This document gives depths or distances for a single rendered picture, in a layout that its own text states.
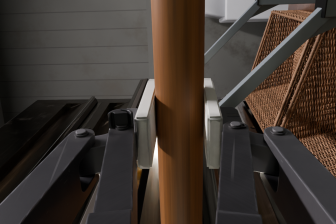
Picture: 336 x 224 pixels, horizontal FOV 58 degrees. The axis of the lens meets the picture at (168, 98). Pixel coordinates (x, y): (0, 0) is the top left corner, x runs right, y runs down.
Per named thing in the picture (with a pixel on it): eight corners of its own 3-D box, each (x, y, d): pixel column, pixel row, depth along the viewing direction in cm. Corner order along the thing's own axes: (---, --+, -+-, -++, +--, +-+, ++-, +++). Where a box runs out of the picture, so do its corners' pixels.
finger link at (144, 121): (151, 169, 16) (137, 170, 16) (160, 117, 23) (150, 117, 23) (148, 117, 15) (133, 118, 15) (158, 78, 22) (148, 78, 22)
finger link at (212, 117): (207, 117, 15) (223, 117, 15) (201, 77, 21) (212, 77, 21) (206, 169, 16) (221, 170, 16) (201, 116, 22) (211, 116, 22)
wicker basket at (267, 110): (337, 144, 121) (267, 144, 123) (290, 96, 174) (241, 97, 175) (360, 19, 104) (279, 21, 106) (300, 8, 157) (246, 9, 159)
